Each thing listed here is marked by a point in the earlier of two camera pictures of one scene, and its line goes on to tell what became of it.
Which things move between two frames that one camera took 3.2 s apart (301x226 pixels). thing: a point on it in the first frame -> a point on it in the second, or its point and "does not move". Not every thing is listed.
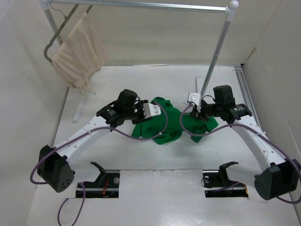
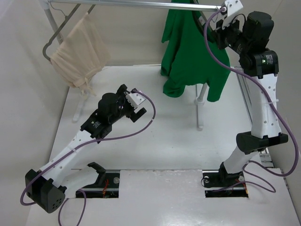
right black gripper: x=194 y=112 -> x=221 y=32
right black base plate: x=217 y=184 does not move
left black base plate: x=106 y=185 does not move
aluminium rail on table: x=247 y=94 does not move
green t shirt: x=166 y=125 -> x=186 y=60
